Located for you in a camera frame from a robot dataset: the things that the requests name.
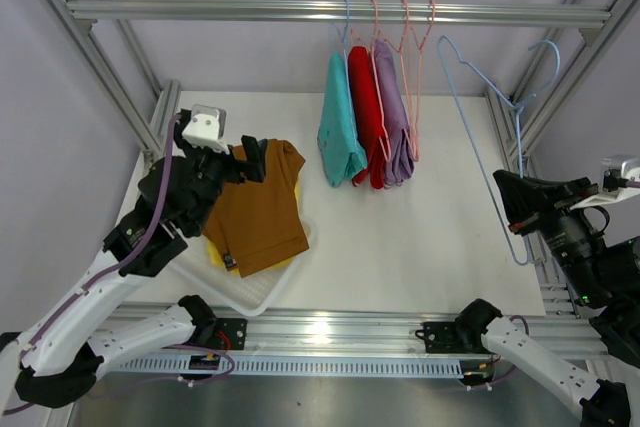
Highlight lilac trousers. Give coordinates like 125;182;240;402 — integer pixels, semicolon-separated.
373;39;414;187

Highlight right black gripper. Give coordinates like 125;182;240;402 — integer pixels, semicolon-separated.
491;168;612;304

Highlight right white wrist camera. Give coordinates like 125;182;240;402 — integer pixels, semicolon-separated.
571;154;639;210

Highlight white plastic basket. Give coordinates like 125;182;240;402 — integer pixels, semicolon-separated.
169;216;317;317

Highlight slotted cable duct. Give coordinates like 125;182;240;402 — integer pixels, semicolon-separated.
116;351;463;379

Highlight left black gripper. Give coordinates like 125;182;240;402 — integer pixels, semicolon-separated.
169;126;265;233

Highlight blue hanger of teal trousers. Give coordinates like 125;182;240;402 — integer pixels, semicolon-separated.
332;0;358;142

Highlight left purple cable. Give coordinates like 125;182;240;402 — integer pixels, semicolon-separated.
0;114;236;416

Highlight pink hanger of lilac trousers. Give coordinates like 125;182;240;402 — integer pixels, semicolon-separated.
392;0;420;162

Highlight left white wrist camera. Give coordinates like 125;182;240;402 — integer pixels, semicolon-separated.
182;104;230;154

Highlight pink hanger of red trousers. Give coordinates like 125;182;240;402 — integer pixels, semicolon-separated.
347;0;391;162

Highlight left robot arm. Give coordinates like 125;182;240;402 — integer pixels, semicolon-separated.
1;136;267;415

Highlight yellow trousers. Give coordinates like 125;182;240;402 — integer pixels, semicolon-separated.
205;181;304;273

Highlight aluminium hanging rail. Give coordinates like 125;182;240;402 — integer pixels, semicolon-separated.
66;0;612;28

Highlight brown trousers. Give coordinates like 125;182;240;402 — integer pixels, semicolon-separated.
203;139;309;277

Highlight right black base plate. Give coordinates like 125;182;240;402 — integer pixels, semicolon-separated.
414;321;486;354

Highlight aluminium frame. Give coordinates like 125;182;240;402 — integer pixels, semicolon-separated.
0;0;640;427

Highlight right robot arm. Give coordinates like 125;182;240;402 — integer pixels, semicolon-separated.
454;167;639;426

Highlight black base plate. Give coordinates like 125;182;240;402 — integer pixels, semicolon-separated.
414;321;486;354
183;318;248;382

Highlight teal trousers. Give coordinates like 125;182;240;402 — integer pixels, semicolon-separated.
317;53;367;187

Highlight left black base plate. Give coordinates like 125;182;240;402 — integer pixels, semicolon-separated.
183;318;248;382

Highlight pink hanger of yellow trousers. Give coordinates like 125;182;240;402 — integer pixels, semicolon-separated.
408;0;436;162

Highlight red trousers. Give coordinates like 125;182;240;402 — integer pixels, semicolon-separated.
347;46;391;190

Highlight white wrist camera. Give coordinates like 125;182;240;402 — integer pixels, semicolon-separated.
571;154;639;210
182;104;230;154

